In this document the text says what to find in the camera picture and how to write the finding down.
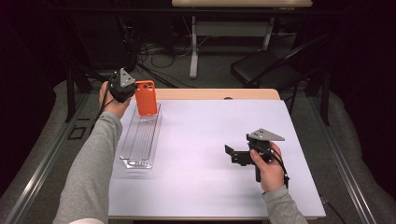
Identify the clear plastic tray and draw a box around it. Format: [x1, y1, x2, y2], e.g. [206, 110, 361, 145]
[120, 102, 163, 171]

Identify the left hand-held gripper cable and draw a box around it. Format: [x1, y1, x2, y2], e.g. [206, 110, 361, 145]
[89, 79, 115, 134]

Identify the orange phone case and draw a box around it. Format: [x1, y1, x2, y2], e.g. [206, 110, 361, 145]
[134, 79, 159, 117]

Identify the wooden table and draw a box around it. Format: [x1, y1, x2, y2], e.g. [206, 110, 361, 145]
[107, 88, 327, 222]

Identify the bundle of black floor cables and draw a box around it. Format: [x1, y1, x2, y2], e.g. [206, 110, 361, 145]
[118, 15, 213, 90]

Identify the black folding chair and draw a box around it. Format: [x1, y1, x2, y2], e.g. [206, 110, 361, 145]
[230, 33, 332, 116]

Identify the right hand-held gripper cable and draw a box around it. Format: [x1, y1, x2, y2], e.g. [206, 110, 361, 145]
[261, 146, 290, 189]

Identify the hand-held gripper cable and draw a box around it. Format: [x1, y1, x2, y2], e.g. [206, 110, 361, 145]
[89, 79, 115, 134]
[261, 146, 290, 189]

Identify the black metal stand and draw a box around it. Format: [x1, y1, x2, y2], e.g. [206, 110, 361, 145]
[64, 66, 124, 124]

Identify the metal floor rail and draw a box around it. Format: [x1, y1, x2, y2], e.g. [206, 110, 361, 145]
[4, 92, 92, 224]
[306, 96, 377, 224]

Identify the person's right hand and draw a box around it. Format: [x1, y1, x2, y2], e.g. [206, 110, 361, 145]
[249, 141, 286, 194]

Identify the black floor cable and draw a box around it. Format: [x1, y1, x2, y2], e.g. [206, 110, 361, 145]
[320, 195, 347, 224]

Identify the person's left hand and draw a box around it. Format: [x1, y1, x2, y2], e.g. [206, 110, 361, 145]
[98, 81, 133, 119]

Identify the white-framed desk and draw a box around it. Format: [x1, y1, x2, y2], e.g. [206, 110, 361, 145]
[171, 0, 313, 79]

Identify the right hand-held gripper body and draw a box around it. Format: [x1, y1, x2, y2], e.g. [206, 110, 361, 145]
[236, 128, 286, 166]

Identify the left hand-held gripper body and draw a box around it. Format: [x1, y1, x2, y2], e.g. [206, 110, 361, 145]
[107, 67, 138, 104]

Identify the white table sheet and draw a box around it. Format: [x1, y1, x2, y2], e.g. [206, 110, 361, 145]
[107, 98, 327, 218]

